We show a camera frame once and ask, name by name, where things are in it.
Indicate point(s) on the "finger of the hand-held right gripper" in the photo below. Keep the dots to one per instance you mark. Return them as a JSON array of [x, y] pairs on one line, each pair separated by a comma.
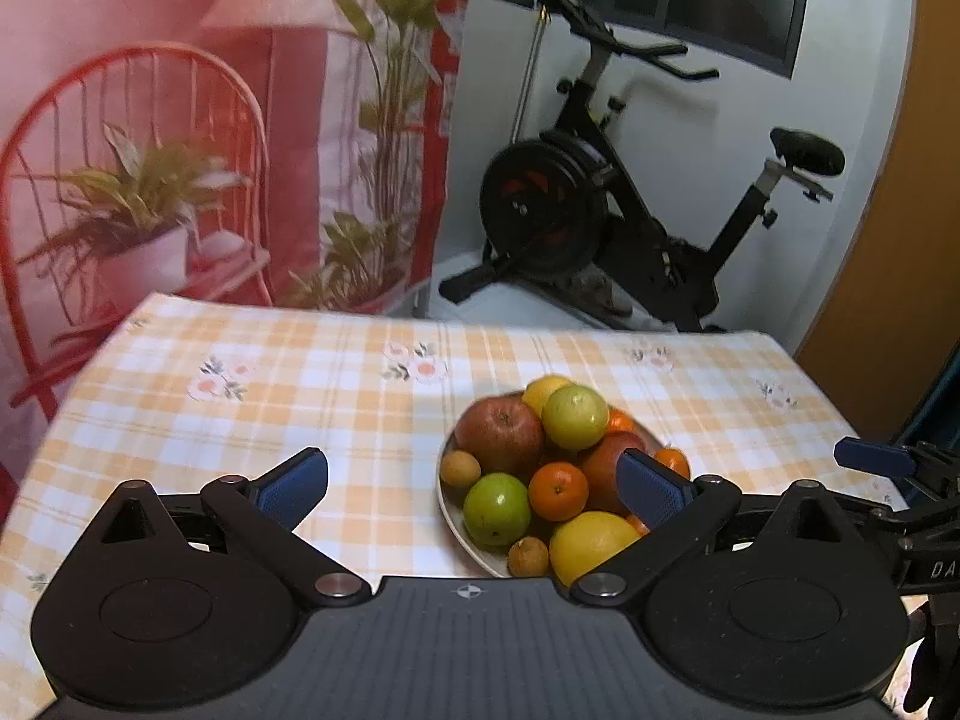
[[874, 508], [870, 456]]

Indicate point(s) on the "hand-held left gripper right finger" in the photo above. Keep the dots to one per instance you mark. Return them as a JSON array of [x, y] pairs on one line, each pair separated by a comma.
[[645, 487]]

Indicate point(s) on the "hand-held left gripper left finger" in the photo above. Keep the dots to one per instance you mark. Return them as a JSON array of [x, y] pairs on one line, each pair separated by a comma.
[[294, 491]]

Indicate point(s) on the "red apple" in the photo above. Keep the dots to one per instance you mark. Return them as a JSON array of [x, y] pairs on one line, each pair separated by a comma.
[[600, 465]]

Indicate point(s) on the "yellow lemon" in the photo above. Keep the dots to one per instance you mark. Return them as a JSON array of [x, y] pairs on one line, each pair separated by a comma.
[[592, 547], [540, 394]]

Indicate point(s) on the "yellow-green apple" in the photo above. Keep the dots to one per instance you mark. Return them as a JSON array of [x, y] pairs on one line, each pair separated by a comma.
[[575, 416]]

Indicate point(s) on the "brown longan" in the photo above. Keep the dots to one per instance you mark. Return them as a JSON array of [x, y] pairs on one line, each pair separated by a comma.
[[460, 469], [529, 556]]

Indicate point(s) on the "small green apple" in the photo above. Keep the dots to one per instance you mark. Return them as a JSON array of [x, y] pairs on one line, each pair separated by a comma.
[[496, 510]]

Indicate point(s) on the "brown-red pomegranate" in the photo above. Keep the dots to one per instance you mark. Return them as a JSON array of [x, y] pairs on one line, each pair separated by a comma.
[[499, 435]]

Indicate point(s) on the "beige plate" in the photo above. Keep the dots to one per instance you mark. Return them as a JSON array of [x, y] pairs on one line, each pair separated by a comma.
[[454, 517]]

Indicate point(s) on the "person's right hand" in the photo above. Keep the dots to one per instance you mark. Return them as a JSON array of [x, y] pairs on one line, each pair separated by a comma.
[[937, 667]]

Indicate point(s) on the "checked floral tablecloth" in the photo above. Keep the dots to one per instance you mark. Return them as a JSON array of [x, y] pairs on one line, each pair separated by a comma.
[[225, 420]]

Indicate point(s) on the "brown sandal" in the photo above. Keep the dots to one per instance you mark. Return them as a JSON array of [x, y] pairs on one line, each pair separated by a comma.
[[600, 292]]

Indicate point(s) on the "wooden door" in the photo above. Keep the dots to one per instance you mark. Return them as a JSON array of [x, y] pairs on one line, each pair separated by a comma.
[[900, 240]]

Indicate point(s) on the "black exercise bike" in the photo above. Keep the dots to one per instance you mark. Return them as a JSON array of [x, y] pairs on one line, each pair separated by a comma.
[[547, 217]]

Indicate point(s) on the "printed pink backdrop cloth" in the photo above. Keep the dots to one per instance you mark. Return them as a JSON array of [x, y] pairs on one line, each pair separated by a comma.
[[187, 127]]

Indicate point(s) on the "metal pole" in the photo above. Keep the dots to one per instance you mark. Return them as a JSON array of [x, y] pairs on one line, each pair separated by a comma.
[[529, 75]]

